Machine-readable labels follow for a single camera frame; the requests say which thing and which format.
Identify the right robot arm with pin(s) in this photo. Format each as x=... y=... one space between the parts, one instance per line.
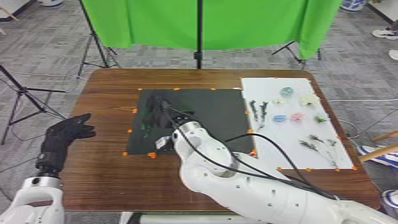
x=249 y=190

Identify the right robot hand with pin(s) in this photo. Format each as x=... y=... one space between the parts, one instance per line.
x=167 y=115

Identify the teal flower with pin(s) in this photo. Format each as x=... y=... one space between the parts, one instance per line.
x=286 y=91

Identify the person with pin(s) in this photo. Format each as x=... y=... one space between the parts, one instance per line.
x=386 y=33
x=382 y=158

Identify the pink flower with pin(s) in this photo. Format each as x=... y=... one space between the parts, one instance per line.
x=297 y=116

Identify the white sheet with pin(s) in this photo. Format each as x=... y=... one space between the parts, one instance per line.
x=285 y=143

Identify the green sprig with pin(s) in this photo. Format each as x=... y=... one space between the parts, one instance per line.
x=263 y=115
x=253 y=110
x=310 y=146
x=333 y=143
x=315 y=138

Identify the black light stand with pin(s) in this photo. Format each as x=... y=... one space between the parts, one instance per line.
x=95 y=40
x=294 y=51

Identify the green flower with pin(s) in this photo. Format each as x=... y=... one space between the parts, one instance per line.
x=320 y=119

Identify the blue and white vase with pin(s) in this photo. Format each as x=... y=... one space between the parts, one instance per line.
x=354 y=4

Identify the blue flower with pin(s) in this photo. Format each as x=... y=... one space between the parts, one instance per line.
x=279 y=118

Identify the dark mat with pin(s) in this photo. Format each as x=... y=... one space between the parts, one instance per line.
x=219 y=106

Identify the black tripod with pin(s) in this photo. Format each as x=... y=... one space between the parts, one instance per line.
x=23 y=91

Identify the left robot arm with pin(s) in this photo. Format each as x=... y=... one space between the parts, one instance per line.
x=36 y=203

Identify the small white flower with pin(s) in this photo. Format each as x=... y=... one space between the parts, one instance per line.
x=278 y=100

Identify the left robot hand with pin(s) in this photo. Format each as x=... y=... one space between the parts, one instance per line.
x=64 y=131

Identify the black stand pole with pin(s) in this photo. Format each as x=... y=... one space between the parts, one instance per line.
x=199 y=33

